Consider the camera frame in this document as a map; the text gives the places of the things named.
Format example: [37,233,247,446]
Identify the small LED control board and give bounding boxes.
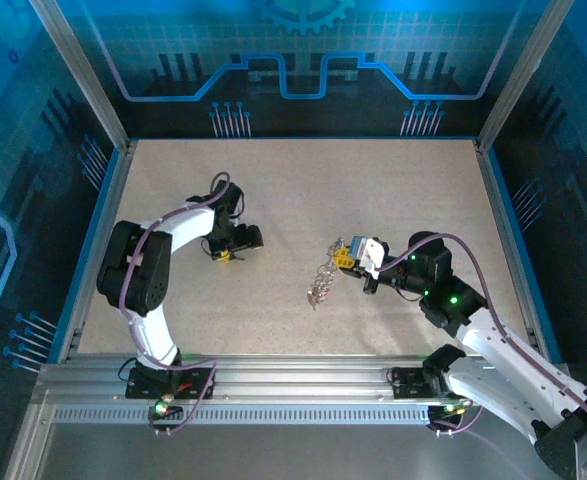
[147,399,184,422]
[426,399,474,426]

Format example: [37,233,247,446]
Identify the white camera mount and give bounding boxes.
[362,237,387,280]

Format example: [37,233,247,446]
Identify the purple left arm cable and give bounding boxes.
[117,171,234,436]

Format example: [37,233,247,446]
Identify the aluminium side rail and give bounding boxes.
[472,139,564,364]
[47,139,139,364]

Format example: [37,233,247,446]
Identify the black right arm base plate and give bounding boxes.
[390,367,447,400]

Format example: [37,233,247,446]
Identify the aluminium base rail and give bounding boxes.
[37,352,574,407]

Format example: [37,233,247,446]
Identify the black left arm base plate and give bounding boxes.
[125,367,217,401]

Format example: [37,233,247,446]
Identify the slotted aluminium cable duct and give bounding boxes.
[47,403,454,427]

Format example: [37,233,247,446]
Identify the short purple base cable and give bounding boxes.
[430,399,484,437]

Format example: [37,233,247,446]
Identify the aluminium frame post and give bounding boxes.
[475,0,577,154]
[27,0,134,154]

